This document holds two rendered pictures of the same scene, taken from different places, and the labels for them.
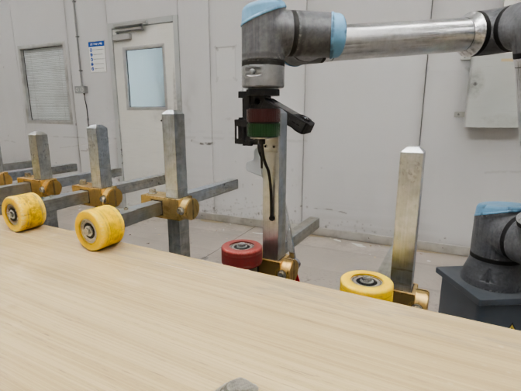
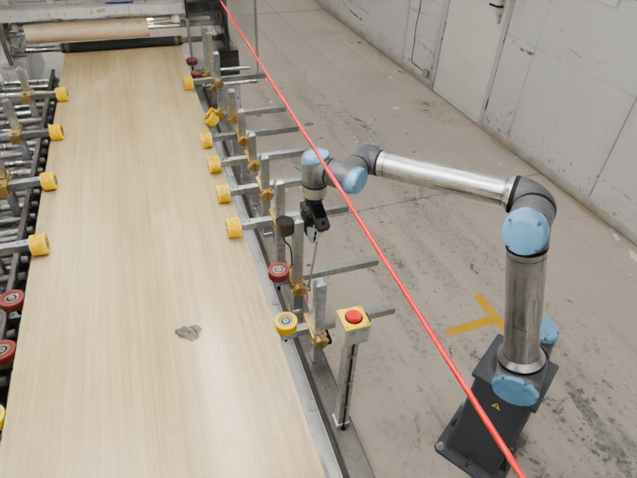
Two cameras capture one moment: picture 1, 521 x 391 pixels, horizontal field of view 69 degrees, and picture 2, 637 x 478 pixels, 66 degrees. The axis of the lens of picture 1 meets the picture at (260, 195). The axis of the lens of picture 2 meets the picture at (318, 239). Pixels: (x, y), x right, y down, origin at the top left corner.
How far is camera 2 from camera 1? 1.43 m
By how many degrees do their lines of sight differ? 46
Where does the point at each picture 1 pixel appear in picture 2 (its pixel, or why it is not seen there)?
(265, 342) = (221, 320)
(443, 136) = not seen: outside the picture
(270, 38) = (309, 177)
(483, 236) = not seen: hidden behind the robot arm
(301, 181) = (611, 148)
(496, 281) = not seen: hidden behind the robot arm
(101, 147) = (263, 169)
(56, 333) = (182, 280)
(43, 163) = (251, 151)
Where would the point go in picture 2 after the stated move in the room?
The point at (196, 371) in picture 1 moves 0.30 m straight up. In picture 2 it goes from (195, 316) to (183, 250)
